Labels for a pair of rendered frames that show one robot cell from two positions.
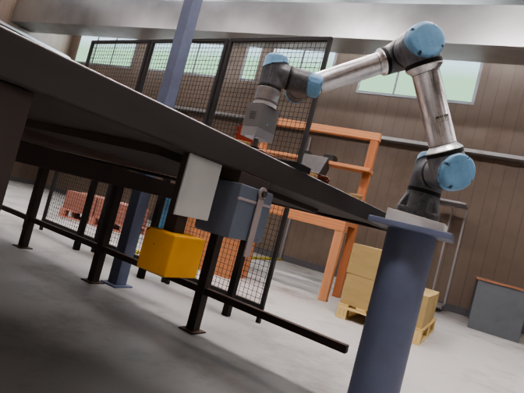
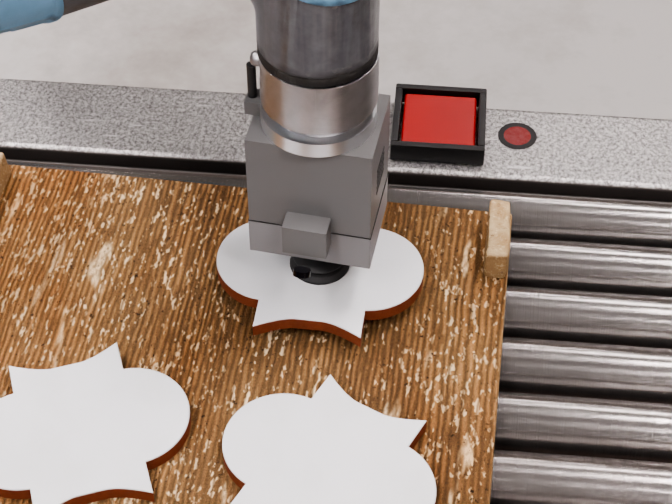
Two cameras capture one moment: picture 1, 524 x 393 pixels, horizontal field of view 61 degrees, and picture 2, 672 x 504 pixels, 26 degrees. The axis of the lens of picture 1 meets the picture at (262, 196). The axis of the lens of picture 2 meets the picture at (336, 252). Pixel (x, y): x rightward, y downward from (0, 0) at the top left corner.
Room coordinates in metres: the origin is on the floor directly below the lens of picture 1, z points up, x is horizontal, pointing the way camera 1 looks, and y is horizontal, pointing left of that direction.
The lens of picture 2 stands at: (1.68, 0.68, 1.74)
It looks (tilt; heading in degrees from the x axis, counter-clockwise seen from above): 48 degrees down; 242
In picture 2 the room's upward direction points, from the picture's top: straight up
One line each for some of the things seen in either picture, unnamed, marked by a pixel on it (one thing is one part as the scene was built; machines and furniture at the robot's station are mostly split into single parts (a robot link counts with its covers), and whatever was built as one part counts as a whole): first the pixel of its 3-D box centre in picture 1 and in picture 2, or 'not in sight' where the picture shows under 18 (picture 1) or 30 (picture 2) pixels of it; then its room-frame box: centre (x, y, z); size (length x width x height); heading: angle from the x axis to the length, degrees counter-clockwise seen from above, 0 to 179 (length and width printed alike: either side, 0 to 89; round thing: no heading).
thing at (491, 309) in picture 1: (495, 306); not in sight; (6.51, -3.73, 0.35); 1.30 x 0.68 x 0.70; 154
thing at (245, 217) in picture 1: (236, 213); not in sight; (1.02, 0.05, 0.77); 0.14 x 0.11 x 0.18; 146
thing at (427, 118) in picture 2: not in sight; (438, 124); (1.19, -0.06, 0.92); 0.06 x 0.06 x 0.01; 56
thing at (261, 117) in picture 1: (258, 121); (311, 178); (1.37, 0.07, 1.06); 0.10 x 0.09 x 0.16; 50
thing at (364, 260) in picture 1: (396, 289); not in sight; (4.67, -1.62, 0.37); 1.26 x 0.90 x 0.74; 146
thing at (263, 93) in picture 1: (267, 97); (313, 76); (1.36, 0.06, 1.14); 0.08 x 0.08 x 0.05
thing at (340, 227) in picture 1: (284, 194); not in sight; (5.49, -0.26, 1.10); 1.72 x 1.51 x 2.19; 62
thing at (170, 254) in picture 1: (182, 214); not in sight; (0.86, 0.14, 0.74); 0.09 x 0.08 x 0.24; 146
